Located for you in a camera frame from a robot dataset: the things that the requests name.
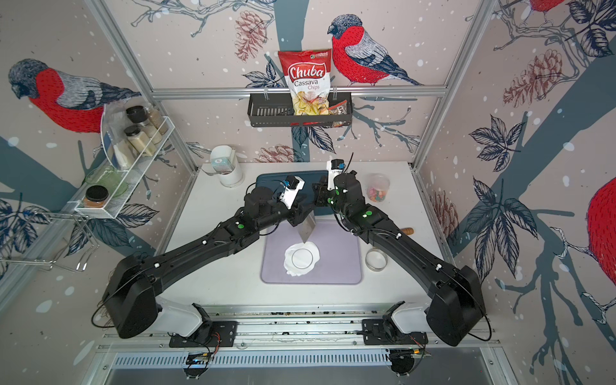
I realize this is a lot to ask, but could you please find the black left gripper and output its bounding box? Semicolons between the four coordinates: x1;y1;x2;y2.
256;191;314;233

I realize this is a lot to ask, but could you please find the lilac silicone mat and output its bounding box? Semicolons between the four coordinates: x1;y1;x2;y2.
261;220;362;285

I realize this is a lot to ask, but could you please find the metal ring cutter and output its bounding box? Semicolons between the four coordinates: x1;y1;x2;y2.
364;248;388;272

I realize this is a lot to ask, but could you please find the white dough lump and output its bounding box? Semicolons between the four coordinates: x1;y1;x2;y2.
283;242;320;277

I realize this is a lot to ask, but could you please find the wooden rolling pin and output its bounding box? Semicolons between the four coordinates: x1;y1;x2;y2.
400;227;415;236

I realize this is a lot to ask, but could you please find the round cut dough wrapper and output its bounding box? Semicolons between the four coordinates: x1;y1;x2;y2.
290;249;314;270

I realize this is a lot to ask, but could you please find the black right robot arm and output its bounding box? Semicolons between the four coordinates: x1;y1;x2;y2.
312;171;486;347

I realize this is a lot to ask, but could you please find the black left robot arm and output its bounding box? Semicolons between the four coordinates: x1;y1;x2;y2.
101;187;315;342

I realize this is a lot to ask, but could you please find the teal plastic tray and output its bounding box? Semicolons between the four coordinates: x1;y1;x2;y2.
256;170;327;201

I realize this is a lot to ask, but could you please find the white utensil holder cup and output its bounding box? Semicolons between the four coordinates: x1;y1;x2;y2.
201;145;244;189

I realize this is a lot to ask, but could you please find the clear cup with candies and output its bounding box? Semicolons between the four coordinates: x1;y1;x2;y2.
367;173;391;202

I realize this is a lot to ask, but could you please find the teal paper carton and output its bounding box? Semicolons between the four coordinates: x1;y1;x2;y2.
211;156;235;175

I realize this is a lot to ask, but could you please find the small dark snack packet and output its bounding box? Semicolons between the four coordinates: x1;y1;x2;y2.
328;100;348;116

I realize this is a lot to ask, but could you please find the black lid spice jar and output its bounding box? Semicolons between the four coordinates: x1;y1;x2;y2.
126;105;162;144
124;125;156;157

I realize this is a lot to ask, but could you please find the red Chuba chips bag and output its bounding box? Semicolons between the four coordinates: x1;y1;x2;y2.
278;49;331;116

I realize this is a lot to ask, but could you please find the green glass bowl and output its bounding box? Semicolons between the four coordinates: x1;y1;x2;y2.
85;165;128;197

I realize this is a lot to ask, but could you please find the short brown powder jar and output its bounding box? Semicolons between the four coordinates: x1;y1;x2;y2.
83;184;110;208

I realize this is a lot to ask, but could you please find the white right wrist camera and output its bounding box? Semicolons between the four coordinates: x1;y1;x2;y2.
326;159;346;190

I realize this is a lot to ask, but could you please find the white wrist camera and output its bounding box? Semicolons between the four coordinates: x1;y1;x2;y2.
326;159;346;190
279;176;305;210

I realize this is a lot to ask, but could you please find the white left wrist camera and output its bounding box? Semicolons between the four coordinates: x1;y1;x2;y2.
279;176;305;210

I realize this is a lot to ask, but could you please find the black wire wall basket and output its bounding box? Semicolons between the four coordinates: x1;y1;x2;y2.
247;93;353;128

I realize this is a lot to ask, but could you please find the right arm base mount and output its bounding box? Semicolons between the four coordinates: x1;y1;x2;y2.
356;301;428;376

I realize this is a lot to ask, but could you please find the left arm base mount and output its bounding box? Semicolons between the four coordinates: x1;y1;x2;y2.
150;300;238;380

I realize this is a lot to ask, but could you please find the clear acrylic wall shelf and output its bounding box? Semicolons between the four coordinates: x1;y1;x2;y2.
75;96;175;219

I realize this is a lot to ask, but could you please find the wire wall rack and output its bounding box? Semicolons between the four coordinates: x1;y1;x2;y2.
1;213;100;273

